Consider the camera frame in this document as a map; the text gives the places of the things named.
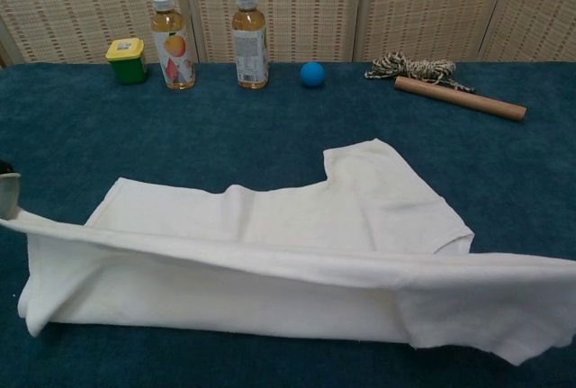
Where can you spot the dark blue table cloth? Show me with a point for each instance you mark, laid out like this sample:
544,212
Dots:
180,136

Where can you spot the green jar with yellow lid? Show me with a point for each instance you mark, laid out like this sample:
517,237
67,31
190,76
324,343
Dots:
128,66

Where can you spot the woven bamboo folding screen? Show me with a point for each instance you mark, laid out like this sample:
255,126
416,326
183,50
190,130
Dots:
306,10

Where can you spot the brown wooden stick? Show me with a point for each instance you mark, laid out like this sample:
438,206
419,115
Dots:
463,99

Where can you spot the tea bottle with fruit label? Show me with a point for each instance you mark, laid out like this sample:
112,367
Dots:
174,50

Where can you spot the white cloth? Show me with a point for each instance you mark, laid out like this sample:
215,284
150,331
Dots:
270,271

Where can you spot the blue ball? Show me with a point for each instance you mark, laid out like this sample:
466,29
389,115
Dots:
312,75

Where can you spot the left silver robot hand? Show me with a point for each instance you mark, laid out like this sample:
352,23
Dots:
8,194

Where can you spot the tea bottle with text label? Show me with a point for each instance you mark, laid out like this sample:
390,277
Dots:
250,50

